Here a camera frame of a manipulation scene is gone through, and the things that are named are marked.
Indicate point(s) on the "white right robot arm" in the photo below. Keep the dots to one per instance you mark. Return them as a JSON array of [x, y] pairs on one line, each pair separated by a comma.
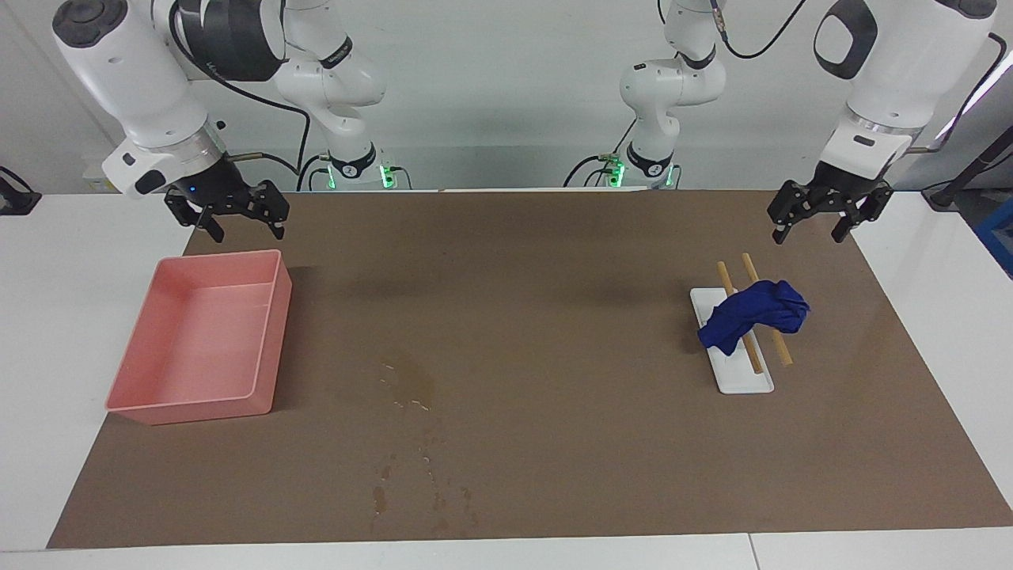
[[134, 71]]

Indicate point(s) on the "pink plastic bin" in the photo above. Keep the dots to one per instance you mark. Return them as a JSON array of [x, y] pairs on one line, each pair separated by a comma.
[[198, 340]]

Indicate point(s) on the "brown table mat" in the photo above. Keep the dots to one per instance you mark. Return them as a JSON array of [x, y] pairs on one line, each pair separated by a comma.
[[554, 317]]

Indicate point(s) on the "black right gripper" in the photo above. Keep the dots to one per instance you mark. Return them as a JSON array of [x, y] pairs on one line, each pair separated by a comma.
[[214, 186]]

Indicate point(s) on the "white wall socket box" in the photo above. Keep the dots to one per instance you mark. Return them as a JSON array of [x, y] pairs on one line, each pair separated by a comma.
[[95, 178]]

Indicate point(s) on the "black stand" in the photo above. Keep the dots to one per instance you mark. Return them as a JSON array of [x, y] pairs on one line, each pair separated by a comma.
[[950, 194]]

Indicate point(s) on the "blue towel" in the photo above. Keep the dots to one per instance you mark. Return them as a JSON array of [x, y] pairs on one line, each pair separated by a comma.
[[752, 313]]

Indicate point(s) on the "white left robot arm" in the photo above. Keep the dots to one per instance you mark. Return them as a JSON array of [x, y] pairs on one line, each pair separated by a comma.
[[902, 71]]

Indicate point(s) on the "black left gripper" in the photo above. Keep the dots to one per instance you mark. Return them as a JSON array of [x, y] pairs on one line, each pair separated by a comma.
[[840, 188]]

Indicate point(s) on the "black clamp device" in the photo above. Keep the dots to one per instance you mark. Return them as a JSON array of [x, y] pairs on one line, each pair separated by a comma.
[[16, 202]]

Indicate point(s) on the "white rack with wooden rods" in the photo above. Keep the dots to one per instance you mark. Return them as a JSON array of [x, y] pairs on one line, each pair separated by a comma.
[[740, 378]]

